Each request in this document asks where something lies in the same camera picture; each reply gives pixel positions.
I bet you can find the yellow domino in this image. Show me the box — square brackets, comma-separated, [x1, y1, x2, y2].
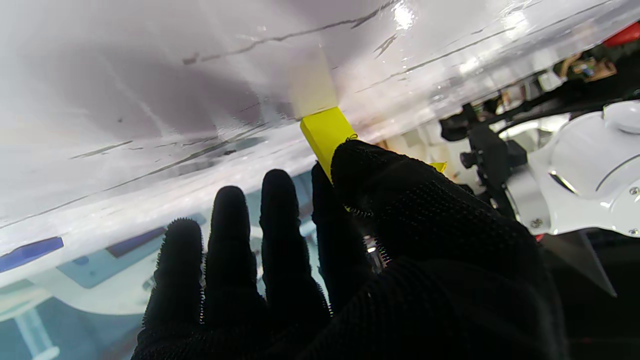
[300, 106, 448, 183]

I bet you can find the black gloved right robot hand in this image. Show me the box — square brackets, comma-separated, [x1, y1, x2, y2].
[131, 139, 571, 360]

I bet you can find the blue domino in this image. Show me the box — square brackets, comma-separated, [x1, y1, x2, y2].
[0, 236, 65, 274]

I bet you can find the printed laboratory backdrop banner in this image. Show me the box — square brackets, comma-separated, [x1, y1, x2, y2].
[0, 170, 381, 360]

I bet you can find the black left wrist camera bracket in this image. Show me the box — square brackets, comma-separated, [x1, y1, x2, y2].
[440, 102, 529, 217]

